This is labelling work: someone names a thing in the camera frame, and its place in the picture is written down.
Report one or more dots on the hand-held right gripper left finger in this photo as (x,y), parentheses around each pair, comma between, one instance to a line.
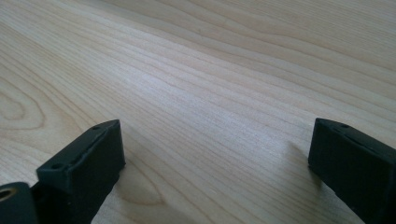
(87,165)

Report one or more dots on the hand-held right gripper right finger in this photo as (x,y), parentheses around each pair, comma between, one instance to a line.
(351,161)

